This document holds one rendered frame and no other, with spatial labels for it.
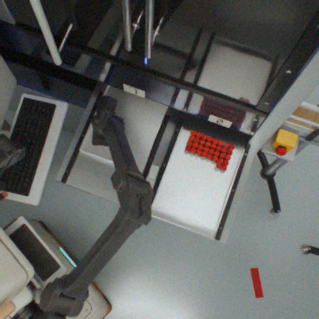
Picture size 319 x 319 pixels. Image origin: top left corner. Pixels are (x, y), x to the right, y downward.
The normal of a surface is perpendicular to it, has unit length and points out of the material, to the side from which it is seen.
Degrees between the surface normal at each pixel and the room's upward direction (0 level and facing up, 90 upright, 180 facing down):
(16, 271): 42
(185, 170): 0
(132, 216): 51
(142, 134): 0
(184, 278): 0
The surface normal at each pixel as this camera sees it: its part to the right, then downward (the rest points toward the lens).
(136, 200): 0.64, -0.47
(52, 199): 0.03, -0.25
